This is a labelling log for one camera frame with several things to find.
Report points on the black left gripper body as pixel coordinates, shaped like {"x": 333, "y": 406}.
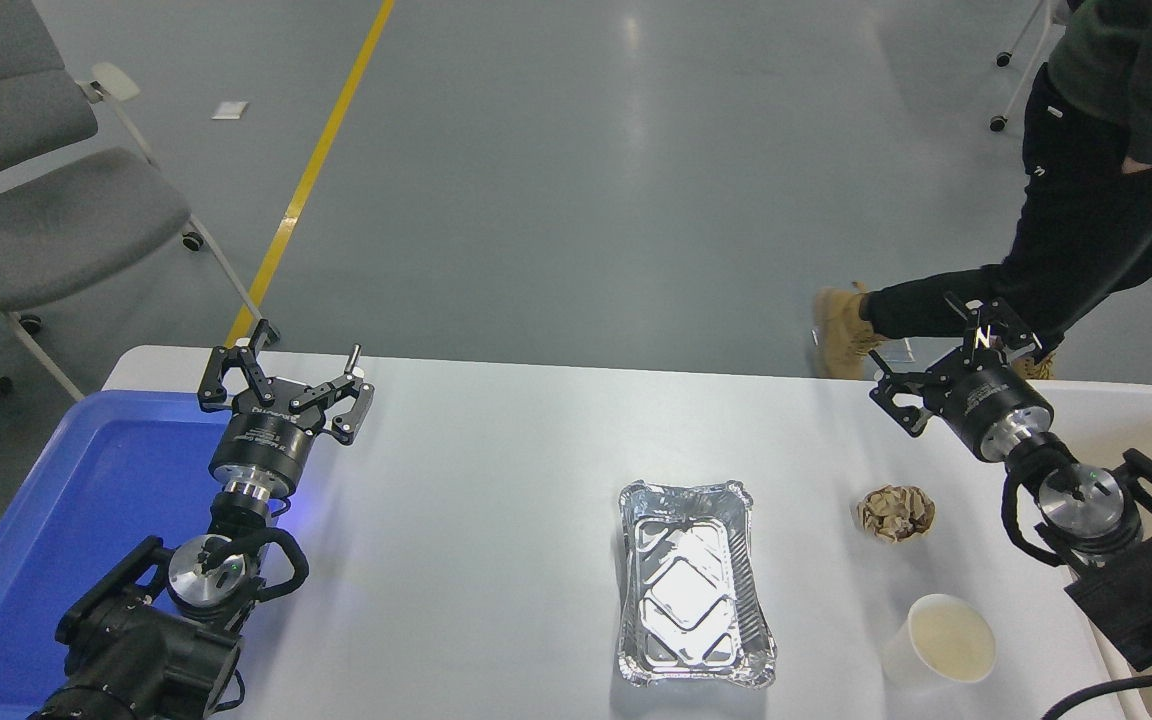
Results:
{"x": 261, "y": 450}

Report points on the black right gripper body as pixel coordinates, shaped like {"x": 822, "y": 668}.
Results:
{"x": 996, "y": 400}

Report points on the white paper cup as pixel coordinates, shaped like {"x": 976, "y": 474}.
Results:
{"x": 946, "y": 640}

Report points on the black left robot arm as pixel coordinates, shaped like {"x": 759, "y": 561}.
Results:
{"x": 146, "y": 650}

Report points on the clear floor plate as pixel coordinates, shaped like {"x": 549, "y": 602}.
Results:
{"x": 901, "y": 352}

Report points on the crumpled tan paper ball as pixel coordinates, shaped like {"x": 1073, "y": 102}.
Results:
{"x": 896, "y": 515}

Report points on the person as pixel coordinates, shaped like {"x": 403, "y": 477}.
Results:
{"x": 1086, "y": 220}

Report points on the blue plastic tray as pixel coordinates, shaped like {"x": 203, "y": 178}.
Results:
{"x": 86, "y": 500}

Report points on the grey padded office chair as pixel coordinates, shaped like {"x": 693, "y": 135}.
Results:
{"x": 56, "y": 220}

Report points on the silver foil tray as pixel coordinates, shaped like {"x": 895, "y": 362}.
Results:
{"x": 696, "y": 590}

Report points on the white wheeled chair frame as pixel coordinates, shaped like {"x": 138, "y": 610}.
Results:
{"x": 1021, "y": 70}

